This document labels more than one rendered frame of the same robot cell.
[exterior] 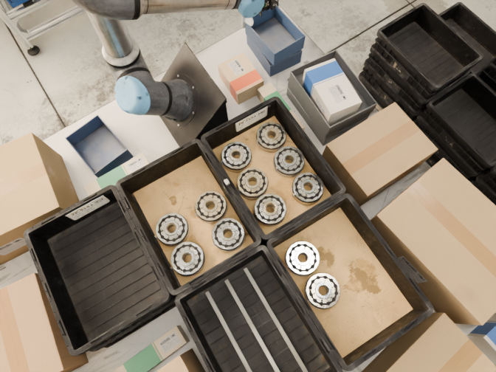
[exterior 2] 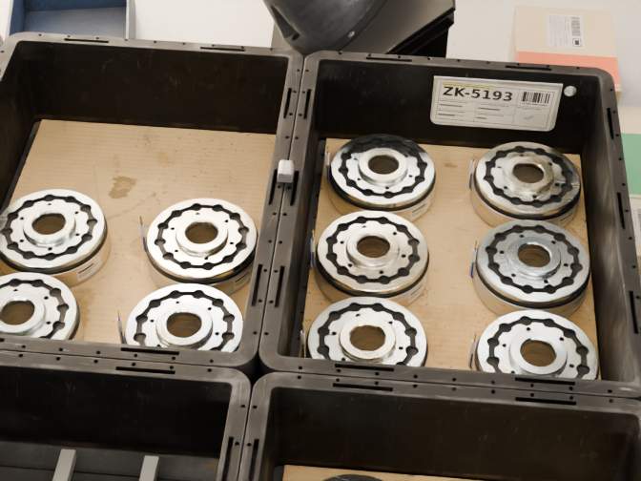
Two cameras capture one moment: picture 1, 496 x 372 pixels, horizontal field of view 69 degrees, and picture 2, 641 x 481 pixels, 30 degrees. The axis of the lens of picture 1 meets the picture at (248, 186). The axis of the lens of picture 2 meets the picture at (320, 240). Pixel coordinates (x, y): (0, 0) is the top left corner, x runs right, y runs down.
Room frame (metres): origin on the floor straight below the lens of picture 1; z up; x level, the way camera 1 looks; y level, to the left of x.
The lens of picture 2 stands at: (-0.26, -0.36, 1.65)
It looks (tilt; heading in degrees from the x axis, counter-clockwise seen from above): 46 degrees down; 31
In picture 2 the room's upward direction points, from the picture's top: 1 degrees clockwise
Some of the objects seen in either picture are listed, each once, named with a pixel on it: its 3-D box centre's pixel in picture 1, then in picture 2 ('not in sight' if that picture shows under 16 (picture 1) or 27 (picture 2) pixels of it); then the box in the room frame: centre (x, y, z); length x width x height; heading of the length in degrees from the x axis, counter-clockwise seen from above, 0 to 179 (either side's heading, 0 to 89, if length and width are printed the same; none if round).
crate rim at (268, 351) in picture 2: (271, 164); (455, 209); (0.43, -0.08, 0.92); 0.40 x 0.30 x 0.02; 27
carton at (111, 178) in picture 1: (120, 178); not in sight; (0.50, 0.47, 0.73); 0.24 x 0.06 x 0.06; 118
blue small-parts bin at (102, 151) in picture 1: (100, 147); (72, 32); (0.63, 0.55, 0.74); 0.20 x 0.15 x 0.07; 38
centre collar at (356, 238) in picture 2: (252, 181); (372, 247); (0.40, -0.02, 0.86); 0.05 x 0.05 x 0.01
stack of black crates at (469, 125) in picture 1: (461, 134); not in sight; (0.77, -1.10, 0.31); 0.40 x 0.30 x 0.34; 30
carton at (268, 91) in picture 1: (280, 111); (620, 196); (0.73, -0.15, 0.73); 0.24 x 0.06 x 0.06; 28
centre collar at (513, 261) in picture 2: (289, 159); (533, 257); (0.47, -0.14, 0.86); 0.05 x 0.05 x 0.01
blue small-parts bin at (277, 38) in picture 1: (274, 34); not in sight; (1.04, -0.15, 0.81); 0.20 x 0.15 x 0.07; 31
